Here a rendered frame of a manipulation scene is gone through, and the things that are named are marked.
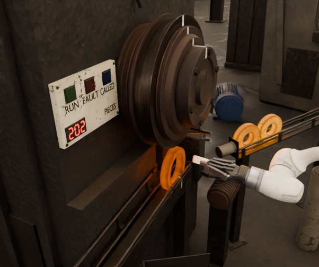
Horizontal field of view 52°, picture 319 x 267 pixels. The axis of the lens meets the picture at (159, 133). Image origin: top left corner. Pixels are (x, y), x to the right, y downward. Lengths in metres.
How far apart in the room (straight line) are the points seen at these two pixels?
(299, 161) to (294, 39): 2.51
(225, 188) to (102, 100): 0.86
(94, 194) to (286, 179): 0.72
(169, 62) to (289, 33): 2.88
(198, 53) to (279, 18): 2.79
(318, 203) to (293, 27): 2.25
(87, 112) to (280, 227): 1.64
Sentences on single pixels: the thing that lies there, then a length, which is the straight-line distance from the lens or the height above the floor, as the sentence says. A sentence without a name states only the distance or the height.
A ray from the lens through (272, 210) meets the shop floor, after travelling 2.41.
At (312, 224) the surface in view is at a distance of 2.06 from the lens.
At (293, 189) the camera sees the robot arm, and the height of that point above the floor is 0.74.
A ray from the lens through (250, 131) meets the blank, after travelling 1.70.
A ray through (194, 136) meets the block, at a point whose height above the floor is 0.80.
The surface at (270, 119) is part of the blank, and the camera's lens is 1.77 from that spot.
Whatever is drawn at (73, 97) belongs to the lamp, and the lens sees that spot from 0.89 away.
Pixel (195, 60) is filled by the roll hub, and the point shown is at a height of 1.23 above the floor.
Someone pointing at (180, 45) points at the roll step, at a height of 1.27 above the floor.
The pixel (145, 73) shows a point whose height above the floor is 1.21.
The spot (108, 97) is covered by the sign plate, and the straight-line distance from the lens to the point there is 1.03.
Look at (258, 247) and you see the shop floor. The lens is 2.13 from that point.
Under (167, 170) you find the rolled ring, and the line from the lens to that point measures 1.27.
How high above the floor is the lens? 1.50
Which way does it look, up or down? 27 degrees down
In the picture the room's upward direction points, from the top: 1 degrees counter-clockwise
